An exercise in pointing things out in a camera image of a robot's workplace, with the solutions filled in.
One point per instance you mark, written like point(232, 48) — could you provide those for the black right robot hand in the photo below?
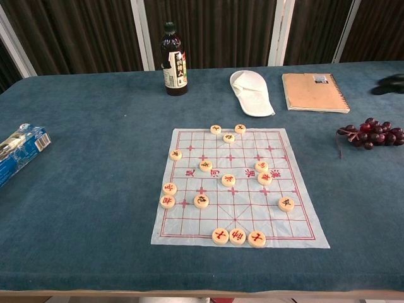
point(391, 84)

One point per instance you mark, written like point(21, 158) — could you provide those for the red-marked wooden chess piece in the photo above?
point(257, 239)
point(237, 236)
point(220, 235)
point(261, 166)
point(169, 188)
point(264, 178)
point(167, 201)

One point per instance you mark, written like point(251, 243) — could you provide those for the xiangqi paper board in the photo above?
point(240, 214)

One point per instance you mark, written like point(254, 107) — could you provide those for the dark red grape bunch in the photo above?
point(375, 134)

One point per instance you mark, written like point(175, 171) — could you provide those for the brown spiral notebook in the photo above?
point(311, 91)

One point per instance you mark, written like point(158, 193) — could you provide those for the white fabric slipper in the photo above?
point(252, 94)

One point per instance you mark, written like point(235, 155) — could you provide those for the dark soy sauce bottle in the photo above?
point(174, 60)

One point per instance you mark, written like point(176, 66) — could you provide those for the blue velvet tablecloth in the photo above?
point(94, 189)

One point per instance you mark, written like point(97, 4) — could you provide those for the blue cardboard box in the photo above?
point(19, 151)

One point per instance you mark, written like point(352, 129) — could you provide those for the white frame post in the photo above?
point(143, 34)
point(281, 31)
point(15, 44)
point(347, 31)

